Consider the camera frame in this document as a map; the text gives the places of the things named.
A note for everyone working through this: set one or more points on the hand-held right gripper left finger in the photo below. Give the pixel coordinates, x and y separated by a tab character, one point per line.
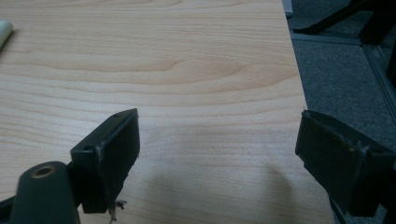
107	161

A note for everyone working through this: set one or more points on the black tripod stand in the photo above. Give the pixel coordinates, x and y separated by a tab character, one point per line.
370	15

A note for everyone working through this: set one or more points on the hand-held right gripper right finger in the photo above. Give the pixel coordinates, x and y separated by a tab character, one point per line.
336	155

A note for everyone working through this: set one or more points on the pale green sock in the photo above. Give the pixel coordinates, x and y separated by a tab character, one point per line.
4	31

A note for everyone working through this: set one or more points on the metal floor rail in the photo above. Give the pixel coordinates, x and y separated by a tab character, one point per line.
381	81

